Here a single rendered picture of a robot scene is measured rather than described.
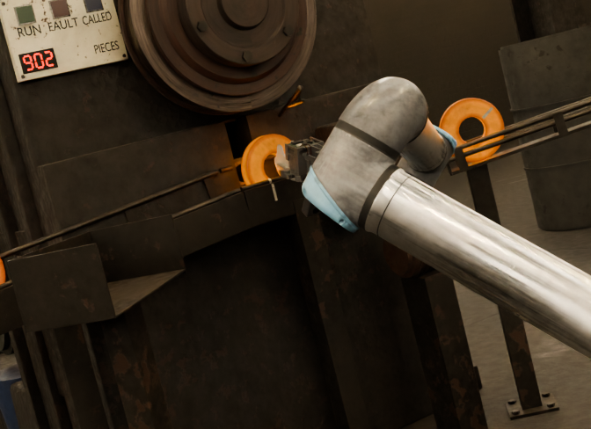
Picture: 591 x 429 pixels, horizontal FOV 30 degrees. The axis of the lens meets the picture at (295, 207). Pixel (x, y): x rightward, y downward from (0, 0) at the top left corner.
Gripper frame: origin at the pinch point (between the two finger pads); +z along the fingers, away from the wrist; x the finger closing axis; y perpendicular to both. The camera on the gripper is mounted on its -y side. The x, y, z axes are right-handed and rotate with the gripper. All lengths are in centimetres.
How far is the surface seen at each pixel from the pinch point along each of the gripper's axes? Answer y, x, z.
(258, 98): 14.2, 0.8, 6.1
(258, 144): 3.5, 2.5, 5.1
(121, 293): -7, 53, -26
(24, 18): 38, 45, 27
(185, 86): 20.1, 17.9, 8.1
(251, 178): -3.4, 6.3, 2.7
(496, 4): -138, -605, 598
